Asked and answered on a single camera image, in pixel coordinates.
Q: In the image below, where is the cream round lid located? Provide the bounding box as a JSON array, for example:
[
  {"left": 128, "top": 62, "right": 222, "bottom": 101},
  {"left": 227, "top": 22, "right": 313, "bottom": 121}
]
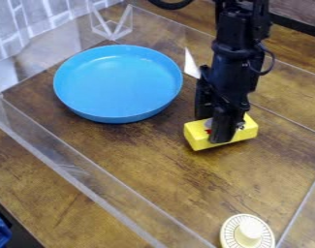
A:
[{"left": 219, "top": 214, "right": 275, "bottom": 248}]

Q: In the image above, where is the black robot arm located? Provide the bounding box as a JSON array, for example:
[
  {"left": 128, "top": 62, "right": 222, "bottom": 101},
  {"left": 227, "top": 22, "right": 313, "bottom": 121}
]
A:
[{"left": 195, "top": 0, "right": 271, "bottom": 143}]

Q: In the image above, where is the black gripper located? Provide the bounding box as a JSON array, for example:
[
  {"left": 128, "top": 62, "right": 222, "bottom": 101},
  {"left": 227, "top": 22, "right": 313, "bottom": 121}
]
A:
[{"left": 195, "top": 42, "right": 266, "bottom": 143}]

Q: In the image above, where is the yellow butter brick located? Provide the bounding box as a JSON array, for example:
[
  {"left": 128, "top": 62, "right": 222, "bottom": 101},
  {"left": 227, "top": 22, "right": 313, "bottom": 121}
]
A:
[{"left": 183, "top": 115, "right": 258, "bottom": 151}]

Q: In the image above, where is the black cable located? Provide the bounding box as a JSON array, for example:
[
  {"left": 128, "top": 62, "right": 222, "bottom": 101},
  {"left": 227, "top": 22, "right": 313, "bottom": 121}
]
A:
[{"left": 147, "top": 0, "right": 196, "bottom": 10}]

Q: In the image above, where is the clear acrylic corner bracket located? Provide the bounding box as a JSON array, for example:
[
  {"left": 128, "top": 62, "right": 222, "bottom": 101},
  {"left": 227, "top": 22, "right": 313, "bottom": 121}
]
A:
[{"left": 89, "top": 1, "right": 133, "bottom": 42}]

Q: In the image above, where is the blue round tray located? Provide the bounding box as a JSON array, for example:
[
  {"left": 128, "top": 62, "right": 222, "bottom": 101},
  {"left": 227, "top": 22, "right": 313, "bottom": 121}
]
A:
[{"left": 54, "top": 45, "right": 183, "bottom": 124}]

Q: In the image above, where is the clear acrylic barrier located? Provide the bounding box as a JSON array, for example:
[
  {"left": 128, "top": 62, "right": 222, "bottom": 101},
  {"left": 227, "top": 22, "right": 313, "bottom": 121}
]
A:
[{"left": 0, "top": 96, "right": 216, "bottom": 248}]

